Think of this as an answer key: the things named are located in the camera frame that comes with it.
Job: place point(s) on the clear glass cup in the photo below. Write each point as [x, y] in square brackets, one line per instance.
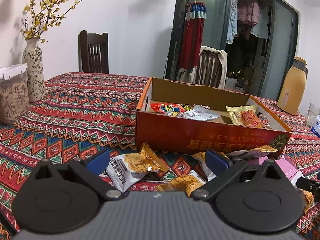
[312, 115]

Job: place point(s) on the yellow flower branches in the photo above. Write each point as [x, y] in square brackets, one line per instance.
[29, 33]

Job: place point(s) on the clear seed container white lid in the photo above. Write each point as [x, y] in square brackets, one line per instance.
[13, 97]

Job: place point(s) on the floral ceramic vase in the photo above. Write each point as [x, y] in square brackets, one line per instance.
[33, 75]

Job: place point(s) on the silver snack packet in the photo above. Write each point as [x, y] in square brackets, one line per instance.
[197, 115]

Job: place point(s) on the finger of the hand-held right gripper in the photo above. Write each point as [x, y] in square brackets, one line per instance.
[307, 184]

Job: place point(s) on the golden red-label snack packet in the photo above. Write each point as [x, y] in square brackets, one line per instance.
[237, 115]

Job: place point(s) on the hanging light blue shirt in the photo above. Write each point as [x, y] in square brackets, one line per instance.
[231, 27]

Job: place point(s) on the hanging white garment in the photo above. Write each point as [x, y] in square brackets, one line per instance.
[261, 30]

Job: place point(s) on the large red snack bag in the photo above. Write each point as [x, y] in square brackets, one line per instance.
[165, 108]

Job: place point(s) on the yellow thermos jug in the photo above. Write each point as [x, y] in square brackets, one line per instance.
[291, 92]

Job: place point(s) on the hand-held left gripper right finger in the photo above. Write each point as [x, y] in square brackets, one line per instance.
[216, 161]

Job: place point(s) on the blue white tissue pack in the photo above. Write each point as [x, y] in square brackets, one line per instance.
[317, 127]

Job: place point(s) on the pile of mixed snack packets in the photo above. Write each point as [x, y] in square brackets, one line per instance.
[250, 152]

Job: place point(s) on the pink snack packet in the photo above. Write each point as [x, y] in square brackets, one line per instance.
[287, 166]
[263, 160]

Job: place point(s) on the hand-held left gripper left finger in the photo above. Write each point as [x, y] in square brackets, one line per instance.
[98, 158]

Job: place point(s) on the white orange crisp packet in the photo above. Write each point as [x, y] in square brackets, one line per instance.
[125, 172]

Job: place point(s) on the dark framed glass door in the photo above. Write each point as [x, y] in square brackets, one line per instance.
[176, 30]

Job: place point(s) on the red hanging firecracker decoration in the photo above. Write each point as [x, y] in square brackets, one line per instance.
[190, 42]

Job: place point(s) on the hanging pink clothes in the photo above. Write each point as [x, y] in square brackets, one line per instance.
[247, 12]

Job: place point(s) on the brown slatted wooden chair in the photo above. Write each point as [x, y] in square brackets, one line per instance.
[207, 53]

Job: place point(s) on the orange cardboard box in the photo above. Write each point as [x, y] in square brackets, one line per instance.
[175, 135]

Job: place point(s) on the dark wooden chair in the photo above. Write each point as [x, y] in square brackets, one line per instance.
[92, 37]

